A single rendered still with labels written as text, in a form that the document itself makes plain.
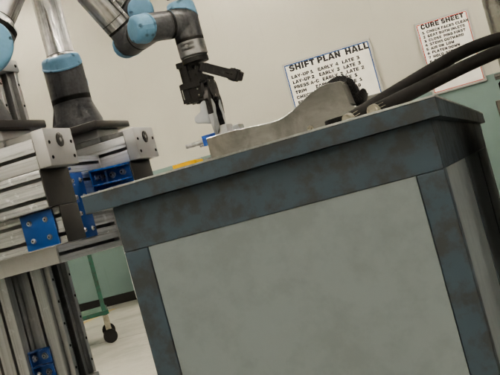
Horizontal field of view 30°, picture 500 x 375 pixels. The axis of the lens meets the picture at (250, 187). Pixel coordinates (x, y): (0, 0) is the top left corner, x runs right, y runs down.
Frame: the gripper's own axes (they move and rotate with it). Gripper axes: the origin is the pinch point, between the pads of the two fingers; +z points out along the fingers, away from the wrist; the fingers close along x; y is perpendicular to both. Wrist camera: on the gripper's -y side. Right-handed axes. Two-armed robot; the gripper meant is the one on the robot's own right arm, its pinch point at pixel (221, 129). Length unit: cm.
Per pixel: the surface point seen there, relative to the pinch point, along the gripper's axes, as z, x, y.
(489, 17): -8, -4, -73
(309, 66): -98, -709, 113
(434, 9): -117, -716, -23
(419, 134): 17, 69, -56
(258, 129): 3.6, 8.3, -11.9
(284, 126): 4.6, 8.3, -18.7
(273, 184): 19, 69, -28
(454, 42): -80, -715, -33
